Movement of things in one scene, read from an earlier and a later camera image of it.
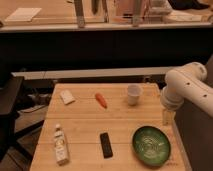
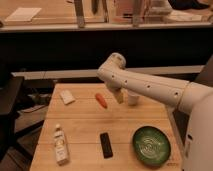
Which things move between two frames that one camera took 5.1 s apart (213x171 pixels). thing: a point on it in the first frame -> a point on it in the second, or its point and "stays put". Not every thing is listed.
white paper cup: (134, 91) stays put
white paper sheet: (23, 14) stays put
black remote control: (106, 145) stays put
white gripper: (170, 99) -> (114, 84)
